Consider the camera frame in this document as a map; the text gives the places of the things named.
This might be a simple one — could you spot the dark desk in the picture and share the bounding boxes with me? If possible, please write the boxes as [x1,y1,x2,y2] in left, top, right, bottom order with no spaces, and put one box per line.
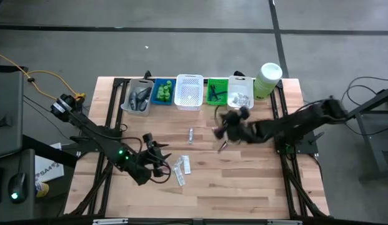
[0,149,37,221]

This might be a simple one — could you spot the yellow extension cable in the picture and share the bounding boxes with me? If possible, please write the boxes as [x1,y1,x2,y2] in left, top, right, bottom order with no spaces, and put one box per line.
[0,50,87,104]

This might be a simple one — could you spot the black desk bar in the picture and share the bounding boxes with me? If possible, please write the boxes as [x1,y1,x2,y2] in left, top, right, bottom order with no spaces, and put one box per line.
[21,134,79,169]

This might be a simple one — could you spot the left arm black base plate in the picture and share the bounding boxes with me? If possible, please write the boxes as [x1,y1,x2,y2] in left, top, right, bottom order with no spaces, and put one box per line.
[69,136,119,154]

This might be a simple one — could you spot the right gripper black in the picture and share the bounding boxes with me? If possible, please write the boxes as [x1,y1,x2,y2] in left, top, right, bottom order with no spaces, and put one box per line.
[219,109,260,144]

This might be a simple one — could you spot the black desk frame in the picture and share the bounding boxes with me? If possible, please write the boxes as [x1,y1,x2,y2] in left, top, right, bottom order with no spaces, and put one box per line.
[338,86,388,183]

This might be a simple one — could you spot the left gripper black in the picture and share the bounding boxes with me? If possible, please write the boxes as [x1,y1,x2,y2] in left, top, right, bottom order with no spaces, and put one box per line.
[140,142,172,178]

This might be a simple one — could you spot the blue plastic basket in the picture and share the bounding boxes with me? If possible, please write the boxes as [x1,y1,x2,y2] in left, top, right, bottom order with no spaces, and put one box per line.
[151,77,177,106]

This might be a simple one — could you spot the yellow can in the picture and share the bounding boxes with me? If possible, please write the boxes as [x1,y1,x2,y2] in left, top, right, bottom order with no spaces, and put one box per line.
[35,182,50,199]

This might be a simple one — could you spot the white perforated plastic basket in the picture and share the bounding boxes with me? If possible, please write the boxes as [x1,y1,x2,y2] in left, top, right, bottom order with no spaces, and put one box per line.
[174,74,204,112]

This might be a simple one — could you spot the green plastic basket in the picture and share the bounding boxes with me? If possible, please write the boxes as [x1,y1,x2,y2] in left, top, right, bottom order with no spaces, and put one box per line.
[206,78,229,106]

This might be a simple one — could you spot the white printed paper box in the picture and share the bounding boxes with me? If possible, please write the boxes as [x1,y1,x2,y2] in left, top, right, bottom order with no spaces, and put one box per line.
[34,142,65,183]

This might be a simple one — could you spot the grey plastic bin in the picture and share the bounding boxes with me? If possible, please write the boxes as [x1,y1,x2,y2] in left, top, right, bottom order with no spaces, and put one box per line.
[119,77,155,118]

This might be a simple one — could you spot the black floor cables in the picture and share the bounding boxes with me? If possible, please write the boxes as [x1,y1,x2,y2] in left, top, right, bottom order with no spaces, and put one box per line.
[332,76,388,154]

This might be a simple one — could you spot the black computer mouse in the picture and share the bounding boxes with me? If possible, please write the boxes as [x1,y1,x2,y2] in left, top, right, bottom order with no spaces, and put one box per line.
[7,172,28,204]

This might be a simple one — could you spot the white plastic bin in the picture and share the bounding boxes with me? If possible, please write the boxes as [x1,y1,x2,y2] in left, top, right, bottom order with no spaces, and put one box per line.
[226,75,255,113]

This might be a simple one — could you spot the silver table edge bracket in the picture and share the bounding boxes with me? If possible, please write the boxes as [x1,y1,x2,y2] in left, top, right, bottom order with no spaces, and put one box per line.
[267,219,303,225]
[92,218,129,225]

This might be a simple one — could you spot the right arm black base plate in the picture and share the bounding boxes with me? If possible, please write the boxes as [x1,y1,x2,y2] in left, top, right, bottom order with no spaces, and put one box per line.
[274,129,319,155]

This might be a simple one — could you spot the black metal table frame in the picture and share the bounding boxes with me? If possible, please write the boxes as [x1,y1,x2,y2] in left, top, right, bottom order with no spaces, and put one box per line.
[64,76,331,219]

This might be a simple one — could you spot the grey desk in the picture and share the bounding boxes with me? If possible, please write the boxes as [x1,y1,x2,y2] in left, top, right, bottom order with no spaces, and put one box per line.
[0,64,29,159]

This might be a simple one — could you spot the green disinfecting wipes canister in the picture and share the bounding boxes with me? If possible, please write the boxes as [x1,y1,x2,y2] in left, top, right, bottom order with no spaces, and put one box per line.
[253,62,283,101]

